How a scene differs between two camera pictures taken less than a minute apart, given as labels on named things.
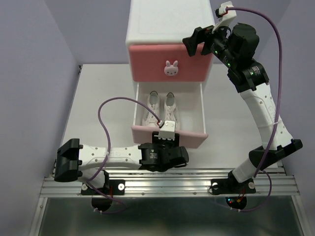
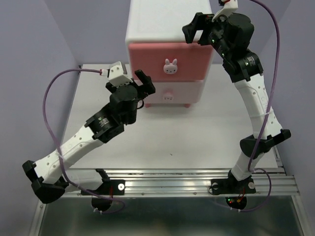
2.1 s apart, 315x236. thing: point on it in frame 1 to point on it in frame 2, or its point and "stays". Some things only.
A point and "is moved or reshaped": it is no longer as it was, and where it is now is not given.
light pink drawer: x=189 y=100 is moved or reshaped
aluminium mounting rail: x=191 y=182 stays
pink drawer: x=169 y=63 stays
